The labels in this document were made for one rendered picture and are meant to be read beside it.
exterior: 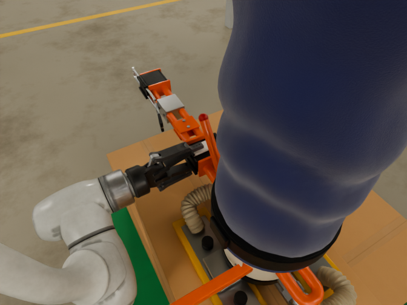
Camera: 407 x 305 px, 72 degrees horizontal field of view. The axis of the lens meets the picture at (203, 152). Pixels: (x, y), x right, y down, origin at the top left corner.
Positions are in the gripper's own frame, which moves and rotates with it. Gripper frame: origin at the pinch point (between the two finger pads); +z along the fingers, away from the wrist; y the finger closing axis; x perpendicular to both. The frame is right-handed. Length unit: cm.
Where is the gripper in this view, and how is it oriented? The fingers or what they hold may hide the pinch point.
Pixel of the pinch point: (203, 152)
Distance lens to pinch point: 74.1
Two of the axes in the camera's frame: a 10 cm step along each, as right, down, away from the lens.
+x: 5.0, 6.5, -5.7
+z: 8.7, -3.8, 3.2
